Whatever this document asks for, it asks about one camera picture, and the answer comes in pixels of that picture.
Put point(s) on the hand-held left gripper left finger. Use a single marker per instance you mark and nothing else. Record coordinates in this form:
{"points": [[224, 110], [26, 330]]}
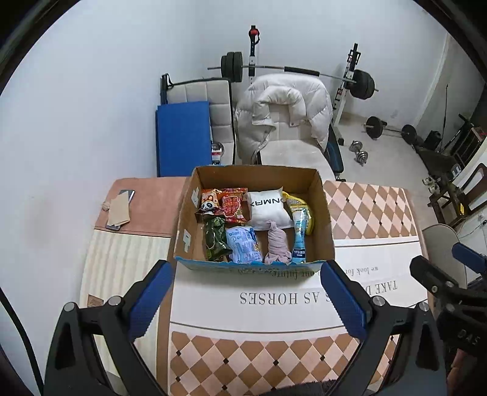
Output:
{"points": [[150, 300]]}

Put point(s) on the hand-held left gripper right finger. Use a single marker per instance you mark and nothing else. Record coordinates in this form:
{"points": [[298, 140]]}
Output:
{"points": [[344, 302]]}

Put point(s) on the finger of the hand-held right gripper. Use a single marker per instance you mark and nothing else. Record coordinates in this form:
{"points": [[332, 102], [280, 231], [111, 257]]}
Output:
{"points": [[432, 272], [470, 256]]}

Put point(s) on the blue tube packet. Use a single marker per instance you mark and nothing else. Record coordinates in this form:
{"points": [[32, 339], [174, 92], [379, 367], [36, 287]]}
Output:
{"points": [[300, 236]]}

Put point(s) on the yellow snack packet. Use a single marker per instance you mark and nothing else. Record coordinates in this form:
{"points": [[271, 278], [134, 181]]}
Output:
{"points": [[311, 224]]}

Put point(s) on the pink cloth bundle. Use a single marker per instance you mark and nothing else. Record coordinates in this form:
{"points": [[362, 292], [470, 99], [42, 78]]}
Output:
{"points": [[277, 243]]}

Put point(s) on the green snack packet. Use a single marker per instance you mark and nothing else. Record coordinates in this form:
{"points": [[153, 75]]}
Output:
{"points": [[215, 236]]}

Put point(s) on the light blue tissue packet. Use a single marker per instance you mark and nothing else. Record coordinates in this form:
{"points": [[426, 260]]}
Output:
{"points": [[243, 243]]}

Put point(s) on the orange panda snack packet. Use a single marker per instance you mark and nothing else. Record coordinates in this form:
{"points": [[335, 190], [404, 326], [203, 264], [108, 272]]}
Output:
{"points": [[208, 201]]}

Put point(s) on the white pillow packet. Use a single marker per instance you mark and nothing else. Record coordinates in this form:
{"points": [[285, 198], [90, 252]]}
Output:
{"points": [[266, 207]]}

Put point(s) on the red snack packet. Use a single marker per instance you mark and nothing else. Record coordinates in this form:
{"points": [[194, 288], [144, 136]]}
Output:
{"points": [[233, 205]]}

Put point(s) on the cardboard box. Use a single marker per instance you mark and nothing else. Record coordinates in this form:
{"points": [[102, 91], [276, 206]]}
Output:
{"points": [[258, 177]]}

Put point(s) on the grey round chair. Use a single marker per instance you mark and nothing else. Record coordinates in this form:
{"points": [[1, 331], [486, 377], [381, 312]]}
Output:
{"points": [[441, 243]]}

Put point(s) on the cream ribbed mat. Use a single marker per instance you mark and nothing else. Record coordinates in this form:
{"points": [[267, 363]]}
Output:
{"points": [[121, 251]]}

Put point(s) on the brown wooden chair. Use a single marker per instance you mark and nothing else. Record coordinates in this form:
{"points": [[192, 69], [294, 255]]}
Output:
{"points": [[477, 179]]}

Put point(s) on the white shoe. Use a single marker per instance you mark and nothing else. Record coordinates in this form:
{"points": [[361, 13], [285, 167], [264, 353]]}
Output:
{"points": [[433, 186], [426, 181]]}

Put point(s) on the pink table mat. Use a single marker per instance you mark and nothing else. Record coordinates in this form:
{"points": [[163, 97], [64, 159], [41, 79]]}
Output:
{"points": [[152, 205]]}

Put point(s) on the brown card piece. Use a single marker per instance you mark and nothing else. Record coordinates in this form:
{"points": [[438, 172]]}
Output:
{"points": [[120, 209]]}

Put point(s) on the dark wooden bench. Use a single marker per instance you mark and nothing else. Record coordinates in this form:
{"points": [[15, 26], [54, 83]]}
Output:
{"points": [[437, 163]]}

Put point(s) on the smartphone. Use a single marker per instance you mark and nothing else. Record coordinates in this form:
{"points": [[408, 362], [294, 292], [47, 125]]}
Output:
{"points": [[128, 194]]}

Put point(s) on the black speaker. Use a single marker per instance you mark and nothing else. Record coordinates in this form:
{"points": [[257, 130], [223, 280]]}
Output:
{"points": [[432, 140]]}

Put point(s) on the black kick scooter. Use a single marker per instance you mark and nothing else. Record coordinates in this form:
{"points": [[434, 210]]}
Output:
{"points": [[462, 129]]}

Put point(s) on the chrome dumbbell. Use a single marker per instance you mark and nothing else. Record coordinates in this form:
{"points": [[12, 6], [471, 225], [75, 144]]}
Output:
{"points": [[356, 145], [362, 158]]}

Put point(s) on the short barbell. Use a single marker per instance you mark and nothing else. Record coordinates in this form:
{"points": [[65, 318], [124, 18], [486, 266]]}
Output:
{"points": [[374, 127]]}

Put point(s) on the white chair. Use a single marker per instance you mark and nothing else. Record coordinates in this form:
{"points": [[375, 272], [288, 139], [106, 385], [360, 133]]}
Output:
{"points": [[293, 152]]}

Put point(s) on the blue exercise mat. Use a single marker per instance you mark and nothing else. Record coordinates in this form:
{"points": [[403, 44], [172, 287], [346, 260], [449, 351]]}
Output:
{"points": [[182, 141]]}

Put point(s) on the white puffer jacket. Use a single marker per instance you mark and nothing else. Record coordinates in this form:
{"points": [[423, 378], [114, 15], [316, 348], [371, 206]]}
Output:
{"points": [[289, 95]]}

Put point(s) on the barbell with black plates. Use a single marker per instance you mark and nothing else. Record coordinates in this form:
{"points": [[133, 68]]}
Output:
{"points": [[300, 69]]}

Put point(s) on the white door frame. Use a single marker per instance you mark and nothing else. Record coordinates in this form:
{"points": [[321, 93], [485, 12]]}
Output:
{"points": [[443, 76]]}

